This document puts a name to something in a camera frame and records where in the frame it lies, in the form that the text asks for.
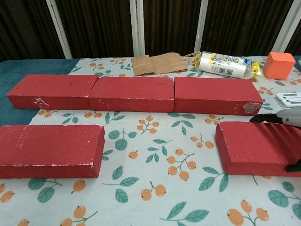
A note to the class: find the small yellow packet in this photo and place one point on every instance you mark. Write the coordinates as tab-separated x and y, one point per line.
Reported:
255	68

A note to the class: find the red foam brick chipped corner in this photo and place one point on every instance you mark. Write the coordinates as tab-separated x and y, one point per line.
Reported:
211	94

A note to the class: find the floral tablecloth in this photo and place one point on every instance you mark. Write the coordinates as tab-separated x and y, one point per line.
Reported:
150	200

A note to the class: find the orange cube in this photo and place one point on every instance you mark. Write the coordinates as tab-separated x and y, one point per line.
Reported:
277	67

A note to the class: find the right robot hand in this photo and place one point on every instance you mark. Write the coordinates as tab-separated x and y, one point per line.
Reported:
289	117

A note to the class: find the brown paper bag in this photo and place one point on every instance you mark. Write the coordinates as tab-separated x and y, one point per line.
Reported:
160	64

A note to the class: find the white plastic bag roll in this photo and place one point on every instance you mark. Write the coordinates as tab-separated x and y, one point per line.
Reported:
221	66

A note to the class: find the white folding stand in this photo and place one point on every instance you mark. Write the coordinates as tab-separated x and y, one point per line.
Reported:
289	100

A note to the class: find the dark folding screen white frames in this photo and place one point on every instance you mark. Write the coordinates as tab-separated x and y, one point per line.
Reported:
101	28

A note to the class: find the red foam brick white scuffs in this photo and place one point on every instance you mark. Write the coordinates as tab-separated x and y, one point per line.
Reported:
47	146

